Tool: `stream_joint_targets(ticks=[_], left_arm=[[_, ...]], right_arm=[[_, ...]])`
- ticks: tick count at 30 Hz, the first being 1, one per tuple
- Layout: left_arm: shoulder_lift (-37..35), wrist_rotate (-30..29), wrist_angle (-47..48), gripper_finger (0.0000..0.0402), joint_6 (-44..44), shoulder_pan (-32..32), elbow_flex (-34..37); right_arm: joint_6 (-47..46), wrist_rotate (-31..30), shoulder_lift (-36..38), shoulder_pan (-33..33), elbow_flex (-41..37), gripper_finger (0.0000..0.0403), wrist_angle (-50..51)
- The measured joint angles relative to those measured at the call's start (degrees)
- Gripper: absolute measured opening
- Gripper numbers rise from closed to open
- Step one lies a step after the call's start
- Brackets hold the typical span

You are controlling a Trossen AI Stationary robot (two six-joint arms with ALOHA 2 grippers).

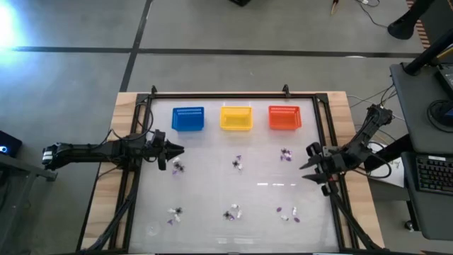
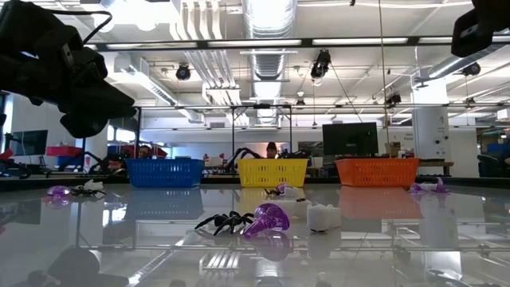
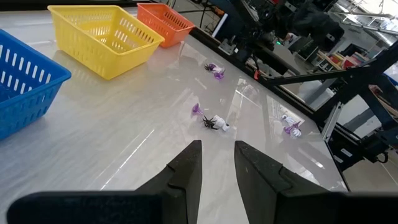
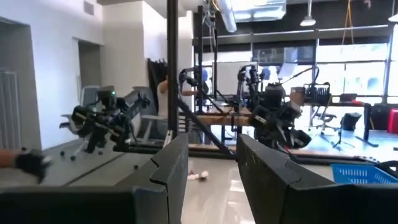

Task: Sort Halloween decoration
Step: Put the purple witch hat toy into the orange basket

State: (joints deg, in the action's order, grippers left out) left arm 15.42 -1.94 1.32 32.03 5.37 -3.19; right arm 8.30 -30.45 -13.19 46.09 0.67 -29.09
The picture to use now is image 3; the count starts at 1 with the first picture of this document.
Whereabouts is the silver metal bracket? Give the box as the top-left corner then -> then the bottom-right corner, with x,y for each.
321,101 -> 345,142

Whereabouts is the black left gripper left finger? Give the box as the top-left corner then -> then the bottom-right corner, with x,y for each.
6,139 -> 203,224

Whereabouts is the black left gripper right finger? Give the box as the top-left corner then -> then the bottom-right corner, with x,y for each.
234,140 -> 398,224

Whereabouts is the shelf with colourful items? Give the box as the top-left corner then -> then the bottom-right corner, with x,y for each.
313,43 -> 374,72

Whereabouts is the yellow plastic basket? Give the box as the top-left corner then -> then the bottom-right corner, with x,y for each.
47,4 -> 165,81

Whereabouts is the orange plastic basket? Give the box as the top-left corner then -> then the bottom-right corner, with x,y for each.
136,2 -> 196,49

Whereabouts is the blue plastic basket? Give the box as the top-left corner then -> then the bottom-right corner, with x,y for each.
0,29 -> 72,141

